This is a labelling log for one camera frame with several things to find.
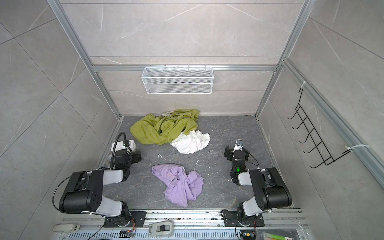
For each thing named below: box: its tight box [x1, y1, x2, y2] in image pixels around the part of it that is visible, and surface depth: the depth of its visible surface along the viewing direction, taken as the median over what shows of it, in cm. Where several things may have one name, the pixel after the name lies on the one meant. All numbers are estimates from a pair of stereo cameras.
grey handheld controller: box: [148, 220, 175, 237], surface depth 70 cm
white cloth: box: [170, 130, 211, 155], surface depth 100 cm
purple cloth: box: [151, 163, 204, 207], surface depth 81 cm
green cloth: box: [130, 109, 200, 145], surface depth 104 cm
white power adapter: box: [53, 223, 81, 232], surface depth 70 cm
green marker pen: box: [263, 232, 286, 240], surface depth 70 cm
